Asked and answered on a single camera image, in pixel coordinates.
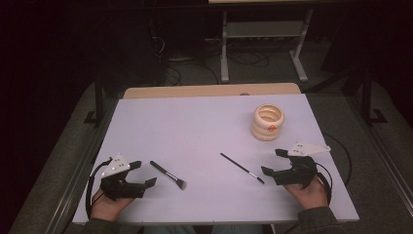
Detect black floor cables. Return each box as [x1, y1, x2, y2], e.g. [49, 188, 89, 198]
[150, 19, 272, 86]

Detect aluminium rail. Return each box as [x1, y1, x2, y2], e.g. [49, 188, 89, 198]
[43, 100, 118, 234]
[345, 96, 413, 208]

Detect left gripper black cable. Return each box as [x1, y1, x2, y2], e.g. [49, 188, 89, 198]
[85, 157, 113, 220]

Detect thin black cable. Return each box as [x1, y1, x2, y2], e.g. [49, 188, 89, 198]
[322, 133, 354, 188]

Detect cream ringed brush holder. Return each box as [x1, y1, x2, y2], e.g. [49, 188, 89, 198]
[250, 103, 285, 142]

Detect person's left hand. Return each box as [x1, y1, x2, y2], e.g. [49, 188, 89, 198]
[91, 189, 135, 222]

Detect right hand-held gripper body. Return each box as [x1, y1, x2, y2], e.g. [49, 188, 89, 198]
[274, 140, 331, 190]

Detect person's right hand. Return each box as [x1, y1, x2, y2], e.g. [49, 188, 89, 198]
[283, 175, 329, 211]

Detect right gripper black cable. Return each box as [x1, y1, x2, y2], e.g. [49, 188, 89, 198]
[315, 162, 334, 207]

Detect black metal stand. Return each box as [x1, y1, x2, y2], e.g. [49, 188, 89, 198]
[83, 73, 107, 129]
[360, 68, 390, 128]

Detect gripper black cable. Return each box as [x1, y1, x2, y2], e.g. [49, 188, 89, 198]
[85, 157, 113, 220]
[315, 162, 334, 207]

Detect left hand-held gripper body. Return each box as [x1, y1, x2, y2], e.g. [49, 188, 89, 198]
[98, 153, 147, 201]

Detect thin black makeup brush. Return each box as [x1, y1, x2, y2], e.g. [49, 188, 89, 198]
[219, 152, 266, 185]

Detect fluffy black makeup brush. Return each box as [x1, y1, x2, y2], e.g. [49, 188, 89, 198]
[149, 160, 188, 191]

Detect grey metal desk frame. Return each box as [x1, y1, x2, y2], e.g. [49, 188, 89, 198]
[219, 9, 315, 84]

